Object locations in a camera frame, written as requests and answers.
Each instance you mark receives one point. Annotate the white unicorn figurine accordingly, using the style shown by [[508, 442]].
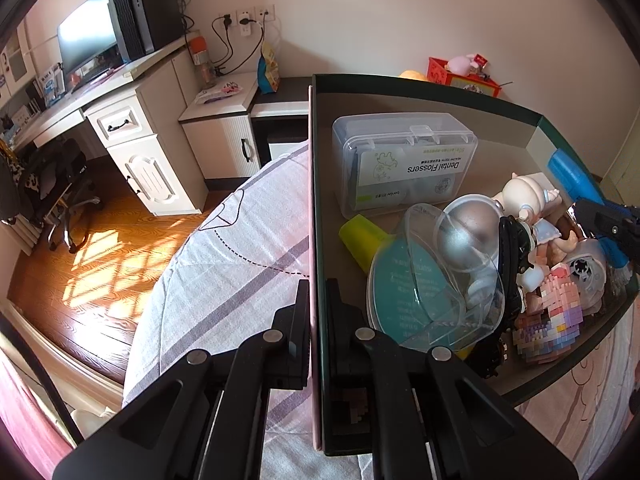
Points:
[[528, 197]]

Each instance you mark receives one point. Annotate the white bedside cabinet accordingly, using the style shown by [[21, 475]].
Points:
[[221, 136]]

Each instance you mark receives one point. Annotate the pink black storage box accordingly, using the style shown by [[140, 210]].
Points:
[[510, 139]]

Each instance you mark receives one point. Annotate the red storage crate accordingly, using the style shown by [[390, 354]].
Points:
[[480, 82]]

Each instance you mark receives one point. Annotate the white wall cabinet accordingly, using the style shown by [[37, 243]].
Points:
[[17, 68]]

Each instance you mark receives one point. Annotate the pink brick toy figure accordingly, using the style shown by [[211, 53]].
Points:
[[551, 322]]

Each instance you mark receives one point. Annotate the black white tv stand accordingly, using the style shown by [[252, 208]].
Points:
[[280, 120]]

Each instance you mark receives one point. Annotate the yellow highlighter pen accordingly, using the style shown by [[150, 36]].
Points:
[[363, 239]]

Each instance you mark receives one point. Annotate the clear teal round container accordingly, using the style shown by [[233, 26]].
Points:
[[434, 283]]

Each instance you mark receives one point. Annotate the clear dental flosser box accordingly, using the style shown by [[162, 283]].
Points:
[[388, 161]]

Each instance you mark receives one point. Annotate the striped white quilt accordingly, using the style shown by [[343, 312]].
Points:
[[232, 273]]

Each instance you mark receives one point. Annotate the pink plush toy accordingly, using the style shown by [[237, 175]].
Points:
[[462, 65]]

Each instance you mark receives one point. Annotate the black computer tower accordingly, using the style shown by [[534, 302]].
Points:
[[142, 27]]

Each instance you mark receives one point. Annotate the white desk with drawers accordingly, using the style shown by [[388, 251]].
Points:
[[134, 113]]

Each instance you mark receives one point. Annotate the black office chair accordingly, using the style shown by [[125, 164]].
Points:
[[48, 189]]

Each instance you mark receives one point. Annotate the yellow octopus plush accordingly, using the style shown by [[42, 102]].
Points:
[[413, 75]]

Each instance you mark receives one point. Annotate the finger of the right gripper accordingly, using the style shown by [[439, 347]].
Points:
[[574, 180]]

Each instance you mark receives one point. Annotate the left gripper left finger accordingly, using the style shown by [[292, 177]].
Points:
[[205, 417]]

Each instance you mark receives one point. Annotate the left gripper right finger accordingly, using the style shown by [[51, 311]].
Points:
[[421, 415]]

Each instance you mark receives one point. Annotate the black doll figure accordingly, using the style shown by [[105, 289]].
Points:
[[515, 244]]

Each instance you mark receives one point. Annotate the black computer monitor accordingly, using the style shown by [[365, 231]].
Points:
[[85, 35]]

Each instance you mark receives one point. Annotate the snack bag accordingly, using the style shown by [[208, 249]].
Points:
[[268, 73]]

